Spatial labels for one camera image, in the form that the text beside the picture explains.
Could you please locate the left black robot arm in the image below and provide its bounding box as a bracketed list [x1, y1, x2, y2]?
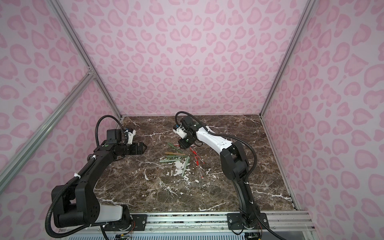
[45, 129, 147, 239]

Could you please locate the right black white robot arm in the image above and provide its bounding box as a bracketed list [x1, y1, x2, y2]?
[173, 111, 269, 229]

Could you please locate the green pen upper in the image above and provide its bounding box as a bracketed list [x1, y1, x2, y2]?
[167, 143, 182, 153]

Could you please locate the green pen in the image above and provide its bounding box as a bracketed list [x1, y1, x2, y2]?
[159, 159, 180, 163]
[167, 143, 182, 153]
[166, 155, 188, 159]

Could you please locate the green pen middle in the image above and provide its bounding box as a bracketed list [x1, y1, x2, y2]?
[166, 155, 188, 159]

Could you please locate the green pen vertical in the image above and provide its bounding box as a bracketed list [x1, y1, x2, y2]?
[182, 156, 190, 177]

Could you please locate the green pen lower left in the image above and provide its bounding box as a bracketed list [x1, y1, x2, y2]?
[159, 159, 180, 163]

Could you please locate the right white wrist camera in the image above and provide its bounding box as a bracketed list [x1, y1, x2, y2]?
[173, 124, 187, 139]

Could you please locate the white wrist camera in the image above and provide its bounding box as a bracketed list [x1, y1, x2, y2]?
[173, 124, 187, 139]
[124, 128, 136, 145]

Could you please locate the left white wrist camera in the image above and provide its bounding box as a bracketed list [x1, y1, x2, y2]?
[124, 128, 136, 145]

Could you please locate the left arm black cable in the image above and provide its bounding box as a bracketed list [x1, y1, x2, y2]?
[44, 114, 127, 239]

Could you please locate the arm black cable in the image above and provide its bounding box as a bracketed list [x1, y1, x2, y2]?
[174, 110, 289, 240]
[44, 114, 127, 239]

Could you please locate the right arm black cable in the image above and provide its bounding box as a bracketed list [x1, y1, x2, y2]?
[174, 110, 289, 240]

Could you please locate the diagonal aluminium frame bar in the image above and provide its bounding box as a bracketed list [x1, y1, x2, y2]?
[1, 71, 94, 193]

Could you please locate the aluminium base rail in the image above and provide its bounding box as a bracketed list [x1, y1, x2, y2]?
[106, 211, 319, 240]

